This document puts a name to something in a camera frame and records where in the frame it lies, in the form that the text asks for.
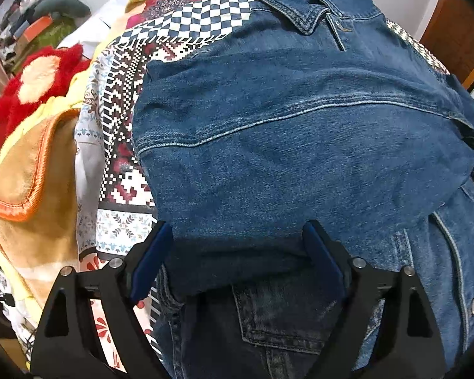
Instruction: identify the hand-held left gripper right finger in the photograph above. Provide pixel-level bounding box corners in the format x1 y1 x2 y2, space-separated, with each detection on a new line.
302 220 448 379

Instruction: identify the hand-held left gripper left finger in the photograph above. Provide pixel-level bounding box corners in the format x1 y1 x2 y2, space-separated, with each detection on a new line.
27 221 174 379

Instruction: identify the blue denim jacket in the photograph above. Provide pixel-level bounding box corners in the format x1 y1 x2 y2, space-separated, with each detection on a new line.
132 0 474 379

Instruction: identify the pile of mixed clothes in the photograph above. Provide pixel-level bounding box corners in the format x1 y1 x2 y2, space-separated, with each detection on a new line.
0 0 41 72

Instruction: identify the brown wooden door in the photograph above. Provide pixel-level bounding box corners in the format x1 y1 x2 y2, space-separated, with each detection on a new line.
419 0 474 88

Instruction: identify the tan plush blanket orange trim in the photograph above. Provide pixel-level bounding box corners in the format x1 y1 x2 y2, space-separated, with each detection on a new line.
0 108 84 312

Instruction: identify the patchwork printed bedsheet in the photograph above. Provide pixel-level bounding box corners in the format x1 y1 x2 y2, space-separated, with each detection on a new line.
74 0 453 379

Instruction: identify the white cloth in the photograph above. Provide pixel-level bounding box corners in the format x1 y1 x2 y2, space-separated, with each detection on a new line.
57 0 136 53

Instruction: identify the green cloth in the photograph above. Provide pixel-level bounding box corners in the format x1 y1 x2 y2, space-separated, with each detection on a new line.
27 20 80 57

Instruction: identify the orange box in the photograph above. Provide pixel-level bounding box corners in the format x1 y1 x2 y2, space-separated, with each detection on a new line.
14 16 54 45

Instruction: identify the grey pillow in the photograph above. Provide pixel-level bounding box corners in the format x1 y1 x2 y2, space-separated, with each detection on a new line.
32 0 92 19

